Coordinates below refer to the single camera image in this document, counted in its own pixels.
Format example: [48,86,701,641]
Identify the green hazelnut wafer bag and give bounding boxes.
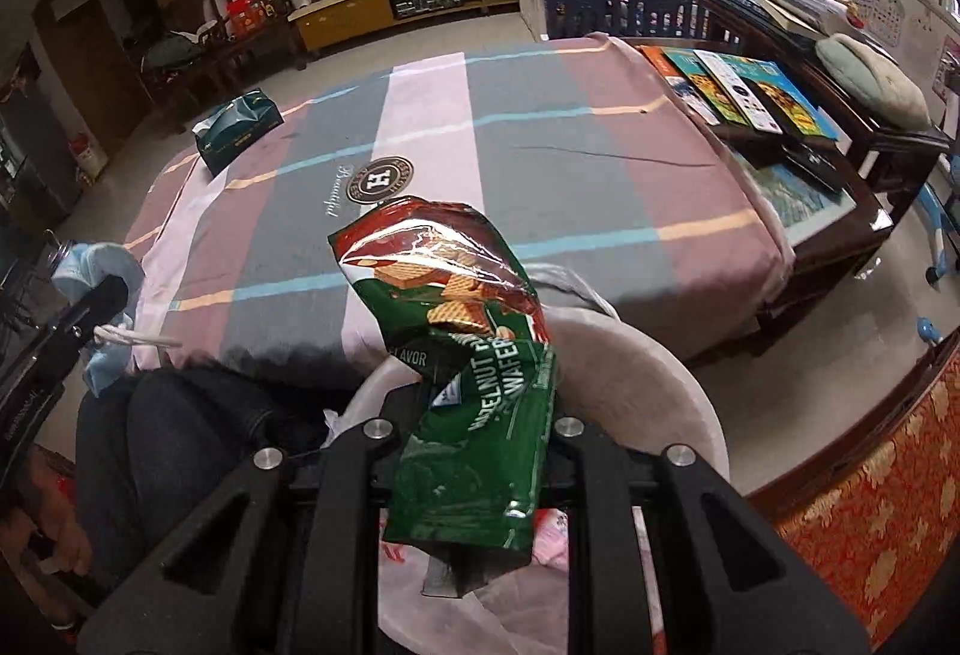
[329,196,556,556]

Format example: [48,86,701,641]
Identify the white lined trash bin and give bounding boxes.
[322,304,731,655]

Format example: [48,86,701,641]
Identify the person's left hand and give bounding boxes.
[2,447,93,575]

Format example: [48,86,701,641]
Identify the light blue face mask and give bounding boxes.
[52,242,181,396]

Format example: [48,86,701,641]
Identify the person's legs dark jeans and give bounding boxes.
[75,354,363,590]

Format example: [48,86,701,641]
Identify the dark green tissue box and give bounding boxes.
[192,89,283,177]

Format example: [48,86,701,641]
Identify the dark wooden armchair left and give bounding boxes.
[140,0,229,133]

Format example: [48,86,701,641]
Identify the dark wooden armchair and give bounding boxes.
[221,0,306,70]
[140,0,229,133]

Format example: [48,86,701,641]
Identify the dark wooden armchair right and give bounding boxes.
[221,0,306,70]

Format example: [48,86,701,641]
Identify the red gift box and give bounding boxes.
[226,0,281,39]

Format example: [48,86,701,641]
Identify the pink plastic bag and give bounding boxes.
[532,509,569,572]

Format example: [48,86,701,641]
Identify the plaid pink grey tablecloth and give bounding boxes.
[127,35,794,366]

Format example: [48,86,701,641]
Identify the colourful books on table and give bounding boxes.
[640,45,836,141]

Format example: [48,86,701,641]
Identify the dark wooden coffee table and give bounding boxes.
[621,34,897,356]

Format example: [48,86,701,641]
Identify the red gold sofa cushion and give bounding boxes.
[776,356,958,648]

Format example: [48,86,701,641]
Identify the green grey pillow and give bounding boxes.
[815,34,931,131]

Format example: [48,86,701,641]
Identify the blue children's chair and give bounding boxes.
[914,154,960,349]

